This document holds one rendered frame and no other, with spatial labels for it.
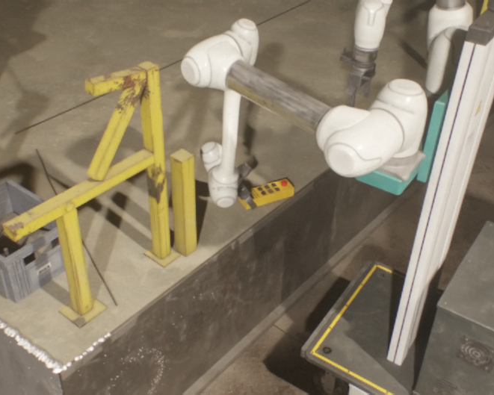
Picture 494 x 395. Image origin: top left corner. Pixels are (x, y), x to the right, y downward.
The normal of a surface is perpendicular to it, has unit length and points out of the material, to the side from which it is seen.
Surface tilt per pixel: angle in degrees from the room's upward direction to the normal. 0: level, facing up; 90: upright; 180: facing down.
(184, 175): 90
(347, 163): 92
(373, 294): 0
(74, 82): 0
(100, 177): 90
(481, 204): 0
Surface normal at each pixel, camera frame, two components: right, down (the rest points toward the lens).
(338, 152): -0.53, 0.56
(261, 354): 0.04, -0.79
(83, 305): 0.77, 0.41
